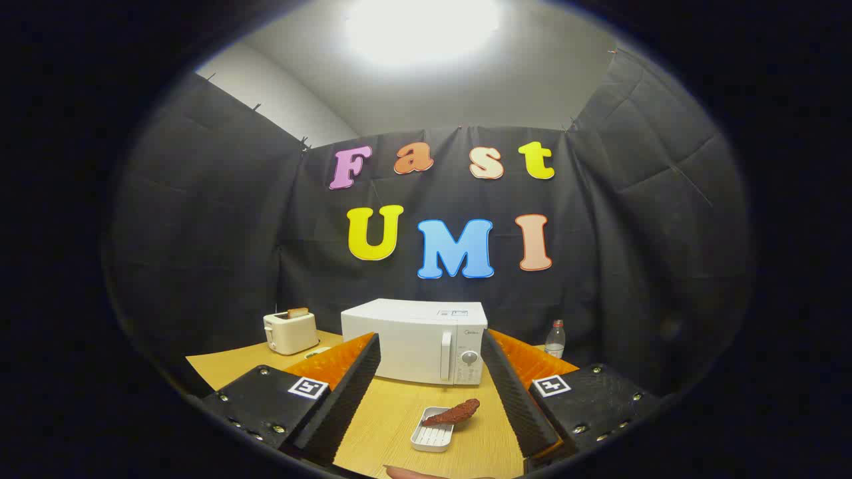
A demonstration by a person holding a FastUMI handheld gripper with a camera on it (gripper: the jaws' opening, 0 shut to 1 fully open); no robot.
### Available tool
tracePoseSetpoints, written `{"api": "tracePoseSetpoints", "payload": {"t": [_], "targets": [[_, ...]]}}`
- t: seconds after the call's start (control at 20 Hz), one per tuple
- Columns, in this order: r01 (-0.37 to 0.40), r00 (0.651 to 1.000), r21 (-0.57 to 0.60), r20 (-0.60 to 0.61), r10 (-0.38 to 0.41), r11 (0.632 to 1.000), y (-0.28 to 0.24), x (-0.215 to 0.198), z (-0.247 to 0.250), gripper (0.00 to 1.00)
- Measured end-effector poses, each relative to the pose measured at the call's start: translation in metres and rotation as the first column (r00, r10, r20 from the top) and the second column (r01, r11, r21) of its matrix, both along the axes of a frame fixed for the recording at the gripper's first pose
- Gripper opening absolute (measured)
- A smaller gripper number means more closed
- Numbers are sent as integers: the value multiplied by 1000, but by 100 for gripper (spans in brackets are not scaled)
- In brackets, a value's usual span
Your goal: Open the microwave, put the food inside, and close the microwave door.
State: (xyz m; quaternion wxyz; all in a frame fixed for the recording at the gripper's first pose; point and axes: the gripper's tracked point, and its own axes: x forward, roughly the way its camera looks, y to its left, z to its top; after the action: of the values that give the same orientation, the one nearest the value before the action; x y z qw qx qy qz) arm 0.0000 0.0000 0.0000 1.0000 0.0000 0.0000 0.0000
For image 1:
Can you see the white toaster oven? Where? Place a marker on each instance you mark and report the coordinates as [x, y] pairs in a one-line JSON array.
[[393, 339]]

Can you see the clear plastic water bottle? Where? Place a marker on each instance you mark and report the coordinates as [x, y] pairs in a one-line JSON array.
[[555, 342]]

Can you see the small white ribbed dish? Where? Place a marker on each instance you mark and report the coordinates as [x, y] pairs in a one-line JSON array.
[[431, 438]]

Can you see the brown meat piece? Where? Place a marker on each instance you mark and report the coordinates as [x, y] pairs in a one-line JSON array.
[[456, 412]]

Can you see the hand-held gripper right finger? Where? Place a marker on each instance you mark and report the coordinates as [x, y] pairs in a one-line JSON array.
[[516, 399]]

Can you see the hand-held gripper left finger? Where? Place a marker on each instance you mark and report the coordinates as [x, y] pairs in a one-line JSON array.
[[346, 392]]

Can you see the toast slice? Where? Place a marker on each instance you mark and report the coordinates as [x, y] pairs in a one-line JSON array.
[[298, 312]]

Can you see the white bread toaster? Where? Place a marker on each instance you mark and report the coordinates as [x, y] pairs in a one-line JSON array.
[[289, 336]]

